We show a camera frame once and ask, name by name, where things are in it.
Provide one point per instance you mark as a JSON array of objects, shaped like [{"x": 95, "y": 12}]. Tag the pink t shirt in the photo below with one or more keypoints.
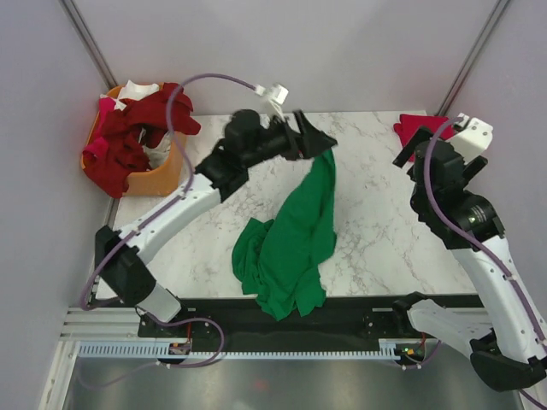
[{"x": 97, "y": 146}]

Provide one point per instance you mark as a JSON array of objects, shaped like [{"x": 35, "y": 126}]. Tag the aluminium frame rail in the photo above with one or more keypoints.
[{"x": 101, "y": 324}]

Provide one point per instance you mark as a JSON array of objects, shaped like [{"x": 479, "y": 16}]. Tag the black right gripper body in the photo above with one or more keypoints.
[{"x": 409, "y": 172}]

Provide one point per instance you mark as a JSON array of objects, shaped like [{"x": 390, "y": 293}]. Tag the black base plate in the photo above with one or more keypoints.
[{"x": 342, "y": 322}]

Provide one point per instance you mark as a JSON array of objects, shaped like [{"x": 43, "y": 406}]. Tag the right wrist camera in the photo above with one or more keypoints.
[{"x": 472, "y": 137}]

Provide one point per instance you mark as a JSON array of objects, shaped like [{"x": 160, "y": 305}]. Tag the white cable duct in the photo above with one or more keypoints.
[{"x": 169, "y": 351}]

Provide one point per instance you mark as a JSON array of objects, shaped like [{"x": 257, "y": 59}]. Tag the green t shirt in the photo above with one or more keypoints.
[{"x": 278, "y": 260}]

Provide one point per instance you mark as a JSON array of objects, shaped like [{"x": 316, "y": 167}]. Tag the orange laundry basket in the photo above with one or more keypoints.
[{"x": 158, "y": 175}]

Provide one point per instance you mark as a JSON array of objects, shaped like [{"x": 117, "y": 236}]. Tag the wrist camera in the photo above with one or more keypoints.
[
  {"x": 472, "y": 137},
  {"x": 272, "y": 99}
]

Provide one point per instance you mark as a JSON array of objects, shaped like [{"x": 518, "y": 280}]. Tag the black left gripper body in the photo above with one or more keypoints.
[{"x": 278, "y": 140}]

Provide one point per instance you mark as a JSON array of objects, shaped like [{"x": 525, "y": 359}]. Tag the white t shirt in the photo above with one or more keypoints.
[{"x": 132, "y": 91}]

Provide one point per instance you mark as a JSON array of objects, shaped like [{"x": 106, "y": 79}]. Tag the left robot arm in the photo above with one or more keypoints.
[{"x": 122, "y": 256}]

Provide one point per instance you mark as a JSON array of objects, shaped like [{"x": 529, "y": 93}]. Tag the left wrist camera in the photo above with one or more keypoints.
[{"x": 272, "y": 99}]

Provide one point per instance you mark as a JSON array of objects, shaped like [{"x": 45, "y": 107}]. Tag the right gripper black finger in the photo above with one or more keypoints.
[
  {"x": 422, "y": 135},
  {"x": 472, "y": 168}
]

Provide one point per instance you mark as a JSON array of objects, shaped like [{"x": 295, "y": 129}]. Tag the dark red t shirt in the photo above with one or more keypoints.
[{"x": 128, "y": 141}]

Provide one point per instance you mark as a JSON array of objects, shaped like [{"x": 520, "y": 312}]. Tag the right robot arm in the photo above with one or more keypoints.
[{"x": 509, "y": 353}]

